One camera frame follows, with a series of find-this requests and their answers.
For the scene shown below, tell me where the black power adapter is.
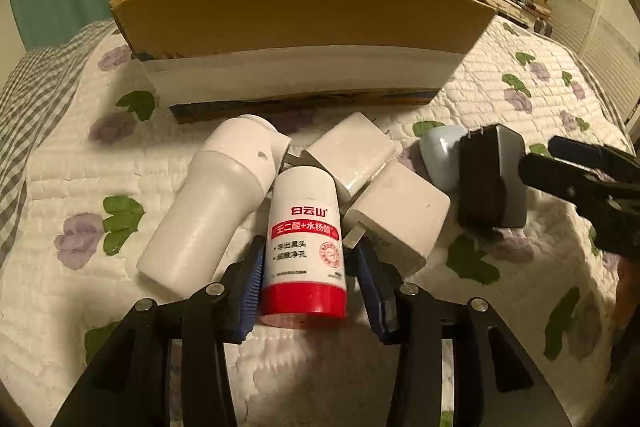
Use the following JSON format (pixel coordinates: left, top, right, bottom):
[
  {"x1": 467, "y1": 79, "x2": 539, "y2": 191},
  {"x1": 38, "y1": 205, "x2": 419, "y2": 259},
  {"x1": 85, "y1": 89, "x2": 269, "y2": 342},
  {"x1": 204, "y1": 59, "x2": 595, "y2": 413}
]
[{"x1": 458, "y1": 124, "x2": 527, "y2": 232}]

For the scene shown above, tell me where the white facial cleansing device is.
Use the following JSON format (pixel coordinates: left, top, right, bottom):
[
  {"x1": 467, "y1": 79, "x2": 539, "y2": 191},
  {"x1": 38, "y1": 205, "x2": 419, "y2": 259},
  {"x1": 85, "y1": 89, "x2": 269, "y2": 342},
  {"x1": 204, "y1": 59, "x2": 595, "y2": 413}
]
[{"x1": 137, "y1": 115, "x2": 291, "y2": 298}]

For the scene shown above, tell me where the white charger plug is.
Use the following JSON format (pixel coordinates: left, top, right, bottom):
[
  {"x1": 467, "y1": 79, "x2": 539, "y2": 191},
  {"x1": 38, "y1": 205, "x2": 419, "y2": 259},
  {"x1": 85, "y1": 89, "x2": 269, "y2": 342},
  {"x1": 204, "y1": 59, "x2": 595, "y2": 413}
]
[
  {"x1": 299, "y1": 112, "x2": 396, "y2": 205},
  {"x1": 342, "y1": 160, "x2": 450, "y2": 277}
]

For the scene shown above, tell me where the white red-capped bottle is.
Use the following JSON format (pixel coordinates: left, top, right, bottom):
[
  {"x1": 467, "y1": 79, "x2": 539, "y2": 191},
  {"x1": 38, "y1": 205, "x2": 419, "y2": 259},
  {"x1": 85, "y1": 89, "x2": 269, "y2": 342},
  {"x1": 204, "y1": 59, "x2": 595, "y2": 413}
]
[{"x1": 259, "y1": 166, "x2": 347, "y2": 329}]

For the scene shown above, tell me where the white louvered wardrobe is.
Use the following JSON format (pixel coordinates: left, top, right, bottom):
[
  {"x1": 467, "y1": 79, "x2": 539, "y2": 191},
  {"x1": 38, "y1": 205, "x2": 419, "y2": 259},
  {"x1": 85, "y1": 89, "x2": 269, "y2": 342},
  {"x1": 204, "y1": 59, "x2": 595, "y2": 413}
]
[{"x1": 549, "y1": 0, "x2": 639, "y2": 128}]

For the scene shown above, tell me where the light blue earbuds case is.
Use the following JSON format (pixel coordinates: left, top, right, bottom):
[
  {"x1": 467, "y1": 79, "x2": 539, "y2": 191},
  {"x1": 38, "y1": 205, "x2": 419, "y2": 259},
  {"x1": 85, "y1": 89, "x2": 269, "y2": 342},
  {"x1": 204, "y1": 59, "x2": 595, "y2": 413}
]
[{"x1": 420, "y1": 124, "x2": 466, "y2": 193}]

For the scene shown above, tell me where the white dressing table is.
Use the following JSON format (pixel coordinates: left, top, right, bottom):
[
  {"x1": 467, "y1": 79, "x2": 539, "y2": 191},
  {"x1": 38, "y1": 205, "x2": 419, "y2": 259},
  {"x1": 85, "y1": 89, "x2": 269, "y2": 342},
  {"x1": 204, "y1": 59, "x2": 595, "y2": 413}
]
[{"x1": 485, "y1": 0, "x2": 550, "y2": 34}]

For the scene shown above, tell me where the grey checkered bed sheet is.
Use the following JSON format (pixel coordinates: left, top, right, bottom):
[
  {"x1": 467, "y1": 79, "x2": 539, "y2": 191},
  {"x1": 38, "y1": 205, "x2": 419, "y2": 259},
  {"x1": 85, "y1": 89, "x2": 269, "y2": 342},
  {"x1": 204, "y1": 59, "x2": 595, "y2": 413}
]
[{"x1": 0, "y1": 20, "x2": 115, "y2": 258}]

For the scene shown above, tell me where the open cardboard box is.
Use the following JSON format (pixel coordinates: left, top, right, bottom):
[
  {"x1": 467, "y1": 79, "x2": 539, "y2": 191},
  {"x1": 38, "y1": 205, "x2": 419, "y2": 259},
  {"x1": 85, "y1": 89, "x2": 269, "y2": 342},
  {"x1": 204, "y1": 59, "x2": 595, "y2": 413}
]
[{"x1": 110, "y1": 0, "x2": 496, "y2": 124}]

